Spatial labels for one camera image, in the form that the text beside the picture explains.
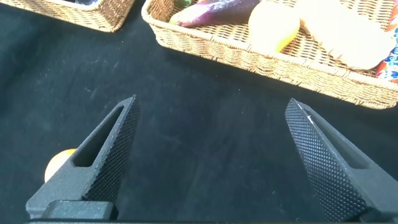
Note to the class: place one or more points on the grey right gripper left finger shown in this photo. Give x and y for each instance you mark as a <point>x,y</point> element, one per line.
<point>102,174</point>

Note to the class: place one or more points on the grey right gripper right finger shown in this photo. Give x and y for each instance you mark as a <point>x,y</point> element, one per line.
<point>335,174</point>

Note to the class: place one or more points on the orange fruit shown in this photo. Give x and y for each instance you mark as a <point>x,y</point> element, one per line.
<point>57,161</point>

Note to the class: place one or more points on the long ridged bread loaf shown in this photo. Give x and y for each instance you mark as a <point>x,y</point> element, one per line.
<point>348,40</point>

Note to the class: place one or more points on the yellow pear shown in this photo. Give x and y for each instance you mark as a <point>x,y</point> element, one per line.
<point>273,28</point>

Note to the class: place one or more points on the grey towel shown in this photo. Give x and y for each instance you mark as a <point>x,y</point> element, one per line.
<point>84,2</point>

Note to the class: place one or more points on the rectangular wicker basket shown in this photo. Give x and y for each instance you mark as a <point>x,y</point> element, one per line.
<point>280,67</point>
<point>102,18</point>

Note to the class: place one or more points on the black table cloth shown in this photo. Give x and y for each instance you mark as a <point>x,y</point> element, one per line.
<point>202,140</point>

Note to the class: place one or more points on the orange candy roll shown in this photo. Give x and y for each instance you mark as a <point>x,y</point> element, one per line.
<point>390,65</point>

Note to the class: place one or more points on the purple eggplant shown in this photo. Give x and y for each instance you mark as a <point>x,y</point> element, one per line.
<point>217,12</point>

